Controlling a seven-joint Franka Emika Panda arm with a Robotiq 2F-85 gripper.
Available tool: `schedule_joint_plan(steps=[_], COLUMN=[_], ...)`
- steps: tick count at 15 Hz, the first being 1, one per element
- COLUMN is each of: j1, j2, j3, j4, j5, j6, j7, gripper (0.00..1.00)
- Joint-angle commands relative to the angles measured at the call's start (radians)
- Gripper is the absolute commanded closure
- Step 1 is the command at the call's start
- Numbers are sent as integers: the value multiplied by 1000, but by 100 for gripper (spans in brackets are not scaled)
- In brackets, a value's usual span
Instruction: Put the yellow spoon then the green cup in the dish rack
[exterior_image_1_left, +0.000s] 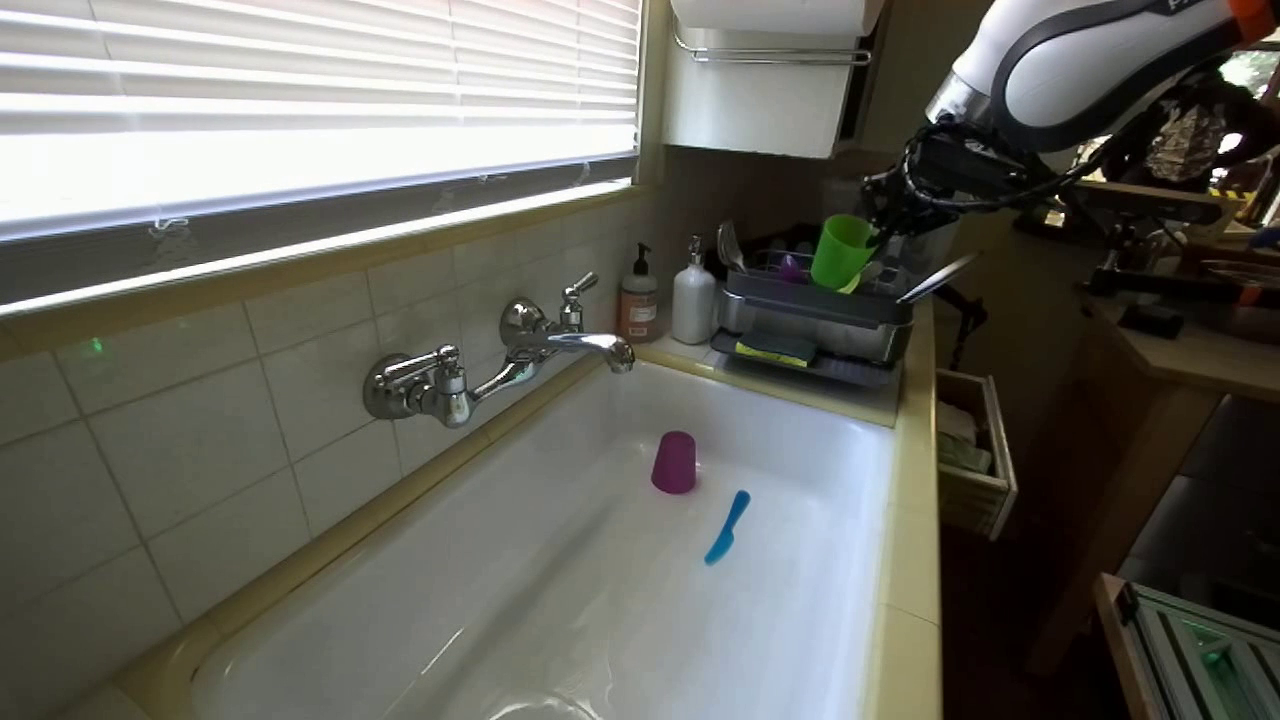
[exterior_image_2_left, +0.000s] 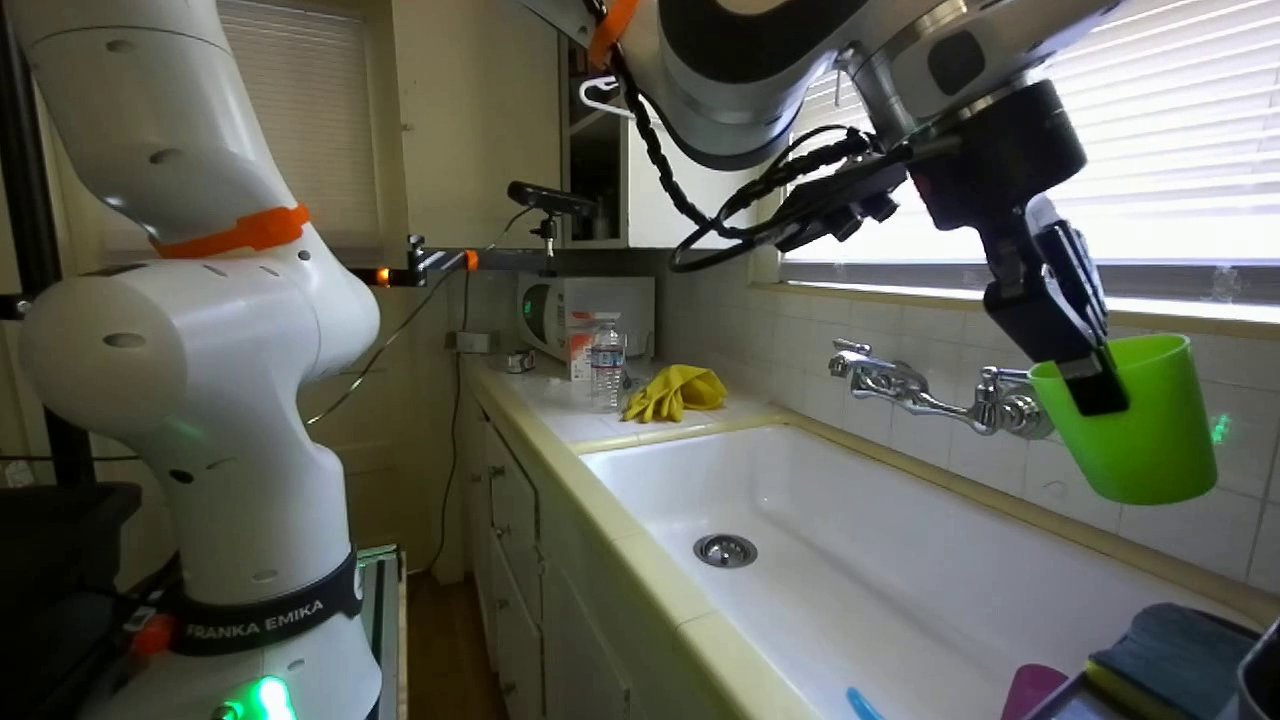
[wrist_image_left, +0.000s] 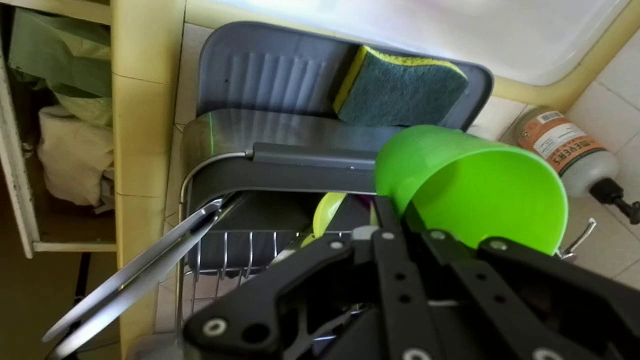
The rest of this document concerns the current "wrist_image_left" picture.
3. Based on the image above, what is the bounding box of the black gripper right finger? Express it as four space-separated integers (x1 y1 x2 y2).
403 201 640 360

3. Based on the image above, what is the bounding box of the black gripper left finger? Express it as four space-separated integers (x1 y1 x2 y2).
180 195 436 360

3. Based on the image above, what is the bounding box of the yellow plastic spoon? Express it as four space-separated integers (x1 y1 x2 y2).
301 189 350 250

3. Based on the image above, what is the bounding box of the green plastic cup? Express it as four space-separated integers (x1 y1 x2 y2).
373 124 571 258

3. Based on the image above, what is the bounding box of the white pump bottle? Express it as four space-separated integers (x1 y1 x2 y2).
557 215 600 262

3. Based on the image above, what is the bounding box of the orange label soap bottle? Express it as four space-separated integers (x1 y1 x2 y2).
498 106 640 225

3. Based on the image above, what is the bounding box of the green and yellow sponge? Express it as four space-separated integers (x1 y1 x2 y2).
332 43 470 129

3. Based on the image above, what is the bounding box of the white plastic bag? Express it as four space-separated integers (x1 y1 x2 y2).
37 103 116 209

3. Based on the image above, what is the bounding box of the wooden drawer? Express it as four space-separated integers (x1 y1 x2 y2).
0 0 120 262

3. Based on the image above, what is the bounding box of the green plastic bag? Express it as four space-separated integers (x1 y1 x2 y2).
8 7 115 129

